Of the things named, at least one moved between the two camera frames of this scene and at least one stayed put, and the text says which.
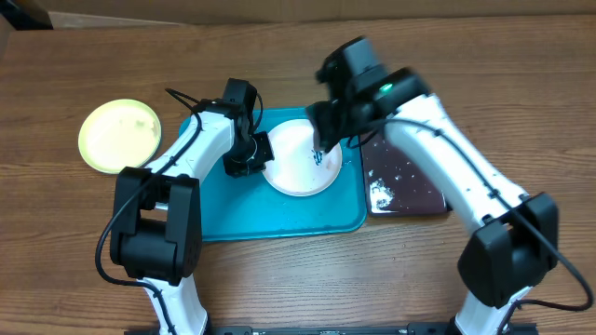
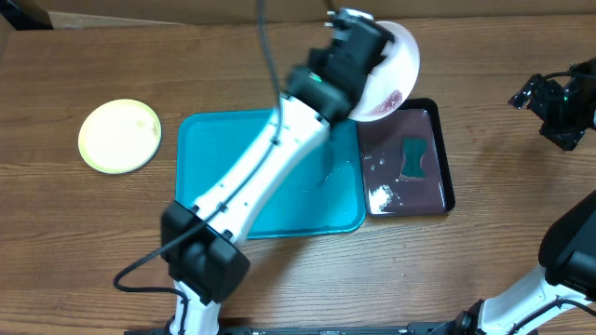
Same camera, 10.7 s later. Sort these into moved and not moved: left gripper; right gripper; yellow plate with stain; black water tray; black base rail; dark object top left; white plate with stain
Moved: white plate with stain; right gripper; left gripper
Not moved: black base rail; dark object top left; yellow plate with stain; black water tray
